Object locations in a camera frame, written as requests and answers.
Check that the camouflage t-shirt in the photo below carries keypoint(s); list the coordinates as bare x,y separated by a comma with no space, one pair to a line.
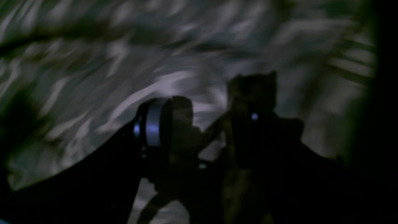
73,72

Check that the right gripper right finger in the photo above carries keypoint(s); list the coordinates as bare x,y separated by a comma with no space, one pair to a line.
301,187

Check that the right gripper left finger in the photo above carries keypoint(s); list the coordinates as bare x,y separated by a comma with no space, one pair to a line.
101,188

